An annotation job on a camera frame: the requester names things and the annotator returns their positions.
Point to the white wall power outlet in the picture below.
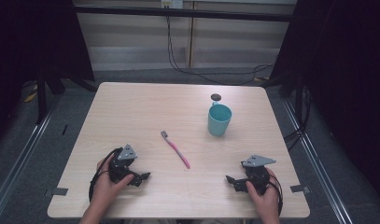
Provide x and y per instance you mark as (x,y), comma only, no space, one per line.
(172,3)

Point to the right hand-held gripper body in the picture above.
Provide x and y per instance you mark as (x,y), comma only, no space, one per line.
(257,174)

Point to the person's right hand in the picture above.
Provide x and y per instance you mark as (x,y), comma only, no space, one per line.
(265,200)

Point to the small black tape strip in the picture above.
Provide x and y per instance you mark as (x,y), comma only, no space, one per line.
(64,129)

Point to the grey tape piece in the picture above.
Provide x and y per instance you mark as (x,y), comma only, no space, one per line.
(299,188)
(60,191)

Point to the dark curtain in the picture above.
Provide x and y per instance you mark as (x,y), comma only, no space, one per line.
(32,46)
(343,77)

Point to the person's left hand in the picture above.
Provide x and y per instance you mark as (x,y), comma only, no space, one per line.
(106,186)

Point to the teal plastic cup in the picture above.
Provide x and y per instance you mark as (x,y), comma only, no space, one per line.
(218,119)

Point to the yellow floor object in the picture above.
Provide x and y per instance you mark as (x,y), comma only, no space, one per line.
(30,97)

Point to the dark round table disc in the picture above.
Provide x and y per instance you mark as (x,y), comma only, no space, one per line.
(215,97)

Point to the pink toothbrush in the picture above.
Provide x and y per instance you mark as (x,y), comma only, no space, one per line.
(177,151)

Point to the metal floor rail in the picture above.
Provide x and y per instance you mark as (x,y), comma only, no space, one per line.
(19,158)
(318,165)

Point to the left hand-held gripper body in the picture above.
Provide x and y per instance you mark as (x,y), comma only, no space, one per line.
(119,168)

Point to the black metal stand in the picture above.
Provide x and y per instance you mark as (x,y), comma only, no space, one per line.
(41,96)

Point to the black horizontal bar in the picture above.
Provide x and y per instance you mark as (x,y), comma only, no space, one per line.
(178,13)

